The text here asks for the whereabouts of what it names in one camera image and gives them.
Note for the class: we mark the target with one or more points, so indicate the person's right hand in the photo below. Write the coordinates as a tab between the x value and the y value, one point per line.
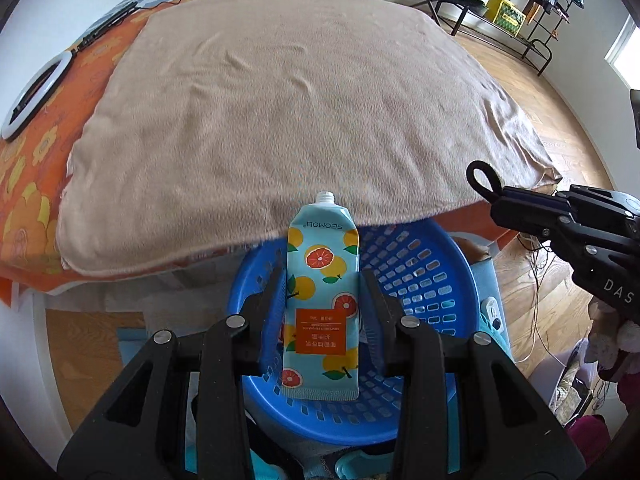
612	332

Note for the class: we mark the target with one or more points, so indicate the magenta cloth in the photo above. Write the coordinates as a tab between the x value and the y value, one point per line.
590	435

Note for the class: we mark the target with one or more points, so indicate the beige fleece blanket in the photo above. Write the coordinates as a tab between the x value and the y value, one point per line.
280	110

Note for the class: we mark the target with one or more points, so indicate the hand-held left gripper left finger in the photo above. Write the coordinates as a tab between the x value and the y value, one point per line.
272	310

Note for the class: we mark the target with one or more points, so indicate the orange floral bed sheet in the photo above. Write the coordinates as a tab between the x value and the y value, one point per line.
45	185

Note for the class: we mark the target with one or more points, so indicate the light blue mat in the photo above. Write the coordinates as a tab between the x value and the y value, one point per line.
495	280

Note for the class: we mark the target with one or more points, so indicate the white bed frame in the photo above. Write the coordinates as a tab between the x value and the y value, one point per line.
50	360

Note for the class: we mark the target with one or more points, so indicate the yellow plastic crate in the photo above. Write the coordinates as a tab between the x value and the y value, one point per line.
506	14

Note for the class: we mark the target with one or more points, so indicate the black metal drying rack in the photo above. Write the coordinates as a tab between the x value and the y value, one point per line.
540	40

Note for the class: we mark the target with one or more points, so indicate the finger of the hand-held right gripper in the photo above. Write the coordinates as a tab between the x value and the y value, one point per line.
530	210

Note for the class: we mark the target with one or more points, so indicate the blue plastic basket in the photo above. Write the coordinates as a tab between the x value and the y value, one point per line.
425	280

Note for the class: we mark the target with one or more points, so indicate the black light stand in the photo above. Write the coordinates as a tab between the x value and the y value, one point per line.
107	25

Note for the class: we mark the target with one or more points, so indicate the teal fruit print tube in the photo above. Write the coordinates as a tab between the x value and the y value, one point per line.
320	300

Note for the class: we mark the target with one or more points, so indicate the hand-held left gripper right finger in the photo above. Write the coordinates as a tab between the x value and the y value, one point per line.
372	320

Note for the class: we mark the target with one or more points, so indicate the small white device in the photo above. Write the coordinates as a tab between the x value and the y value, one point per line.
491	312

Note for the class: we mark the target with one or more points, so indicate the window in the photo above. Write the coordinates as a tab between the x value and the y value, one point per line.
627	50

